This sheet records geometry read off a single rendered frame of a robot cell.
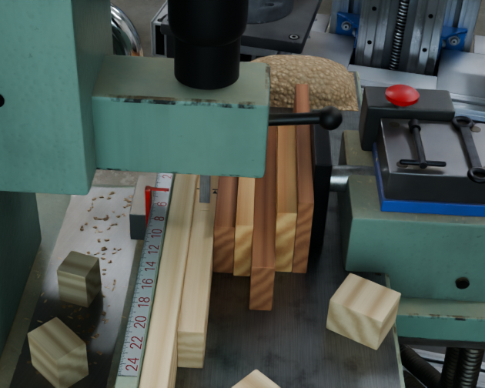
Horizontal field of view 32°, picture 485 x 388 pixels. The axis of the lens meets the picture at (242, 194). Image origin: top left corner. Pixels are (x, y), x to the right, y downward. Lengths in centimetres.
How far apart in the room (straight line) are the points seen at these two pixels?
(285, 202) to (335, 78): 30
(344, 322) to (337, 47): 87
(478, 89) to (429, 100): 63
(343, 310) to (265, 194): 14
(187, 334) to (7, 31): 25
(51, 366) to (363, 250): 29
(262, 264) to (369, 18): 81
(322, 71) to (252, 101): 34
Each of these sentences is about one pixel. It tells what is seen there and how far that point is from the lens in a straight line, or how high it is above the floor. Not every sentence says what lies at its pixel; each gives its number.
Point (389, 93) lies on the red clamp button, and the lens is 78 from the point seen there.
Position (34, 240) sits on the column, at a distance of 91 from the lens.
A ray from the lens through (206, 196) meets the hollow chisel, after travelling 74.
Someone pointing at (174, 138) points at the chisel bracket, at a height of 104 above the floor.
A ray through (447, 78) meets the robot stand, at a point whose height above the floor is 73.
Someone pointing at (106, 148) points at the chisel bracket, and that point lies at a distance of 68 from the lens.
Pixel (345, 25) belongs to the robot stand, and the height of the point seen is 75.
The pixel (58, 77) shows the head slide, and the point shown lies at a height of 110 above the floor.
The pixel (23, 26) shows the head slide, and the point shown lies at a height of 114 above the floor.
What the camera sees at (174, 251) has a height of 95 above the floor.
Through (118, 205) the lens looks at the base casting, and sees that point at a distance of 99.
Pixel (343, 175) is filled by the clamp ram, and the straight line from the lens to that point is 77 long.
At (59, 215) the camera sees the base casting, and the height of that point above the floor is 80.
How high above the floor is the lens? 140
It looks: 37 degrees down
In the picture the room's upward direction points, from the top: 3 degrees clockwise
